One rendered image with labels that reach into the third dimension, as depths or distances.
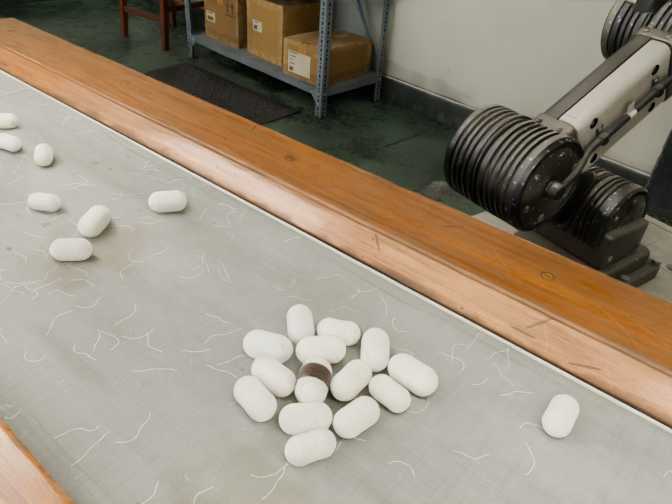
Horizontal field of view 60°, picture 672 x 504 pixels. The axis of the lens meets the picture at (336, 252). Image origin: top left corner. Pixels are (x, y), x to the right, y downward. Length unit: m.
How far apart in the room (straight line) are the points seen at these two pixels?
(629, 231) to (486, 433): 0.66
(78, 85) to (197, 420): 0.59
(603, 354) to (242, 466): 0.27
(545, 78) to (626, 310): 2.12
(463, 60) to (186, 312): 2.41
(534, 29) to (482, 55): 0.26
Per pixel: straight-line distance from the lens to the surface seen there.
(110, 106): 0.82
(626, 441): 0.45
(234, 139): 0.69
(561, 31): 2.54
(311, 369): 0.40
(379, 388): 0.40
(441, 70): 2.85
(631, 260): 1.08
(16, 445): 0.39
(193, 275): 0.52
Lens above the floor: 1.05
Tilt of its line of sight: 35 degrees down
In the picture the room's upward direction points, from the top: 5 degrees clockwise
